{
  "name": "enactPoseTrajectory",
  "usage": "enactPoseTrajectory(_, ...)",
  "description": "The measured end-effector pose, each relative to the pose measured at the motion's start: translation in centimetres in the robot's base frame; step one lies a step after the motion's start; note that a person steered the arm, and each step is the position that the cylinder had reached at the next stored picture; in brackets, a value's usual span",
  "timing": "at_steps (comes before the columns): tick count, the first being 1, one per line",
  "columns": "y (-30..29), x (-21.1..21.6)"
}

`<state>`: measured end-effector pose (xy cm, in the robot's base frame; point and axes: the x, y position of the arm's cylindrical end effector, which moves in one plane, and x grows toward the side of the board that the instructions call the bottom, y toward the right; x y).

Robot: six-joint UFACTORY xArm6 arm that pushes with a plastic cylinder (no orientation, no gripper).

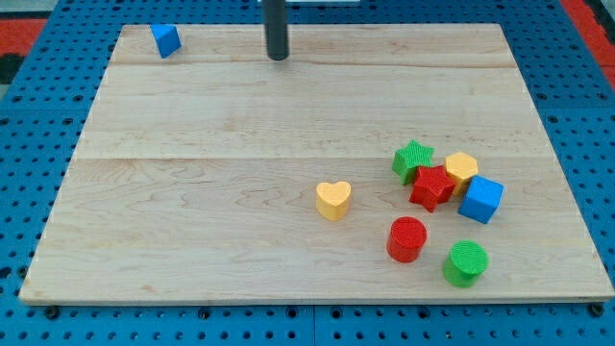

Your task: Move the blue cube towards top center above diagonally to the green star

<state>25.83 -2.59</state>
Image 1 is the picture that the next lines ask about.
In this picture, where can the blue cube block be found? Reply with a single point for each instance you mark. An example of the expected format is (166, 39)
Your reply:
(482, 199)

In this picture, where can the green star block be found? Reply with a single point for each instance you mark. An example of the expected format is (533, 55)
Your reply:
(407, 160)

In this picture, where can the red star block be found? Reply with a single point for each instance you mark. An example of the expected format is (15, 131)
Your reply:
(432, 186)

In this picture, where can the yellow heart block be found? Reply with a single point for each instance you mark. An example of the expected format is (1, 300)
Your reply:
(333, 200)

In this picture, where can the light wooden board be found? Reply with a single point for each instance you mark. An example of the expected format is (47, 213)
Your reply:
(194, 180)

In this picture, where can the red cylinder block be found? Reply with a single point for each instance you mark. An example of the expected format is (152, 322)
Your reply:
(407, 237)

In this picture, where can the yellow hexagon block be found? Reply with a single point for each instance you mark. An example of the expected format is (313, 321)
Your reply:
(461, 168)

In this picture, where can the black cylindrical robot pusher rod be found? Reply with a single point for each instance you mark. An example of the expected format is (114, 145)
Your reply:
(275, 29)

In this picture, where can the green cylinder block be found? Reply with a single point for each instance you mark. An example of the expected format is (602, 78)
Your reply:
(465, 263)

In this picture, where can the blue triangular prism block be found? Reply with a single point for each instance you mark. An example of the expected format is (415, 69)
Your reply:
(167, 39)

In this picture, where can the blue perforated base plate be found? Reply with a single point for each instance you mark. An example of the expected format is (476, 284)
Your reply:
(45, 108)

